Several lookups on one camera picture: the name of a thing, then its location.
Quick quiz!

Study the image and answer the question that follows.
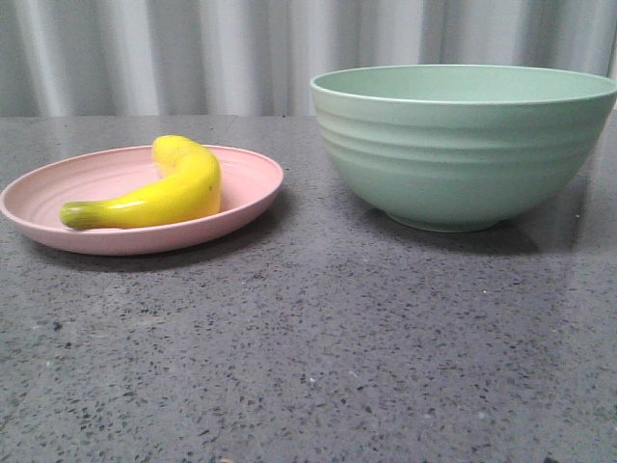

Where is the pink plate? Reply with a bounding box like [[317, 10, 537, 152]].
[[1, 146, 283, 256]]

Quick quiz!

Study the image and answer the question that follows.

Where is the white curtain backdrop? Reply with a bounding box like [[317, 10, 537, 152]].
[[1, 1, 616, 117]]

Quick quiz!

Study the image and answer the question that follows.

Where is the green bowl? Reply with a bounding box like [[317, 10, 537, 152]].
[[310, 65, 616, 232]]

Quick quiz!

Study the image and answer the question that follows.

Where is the yellow banana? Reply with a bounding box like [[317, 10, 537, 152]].
[[60, 135, 222, 230]]

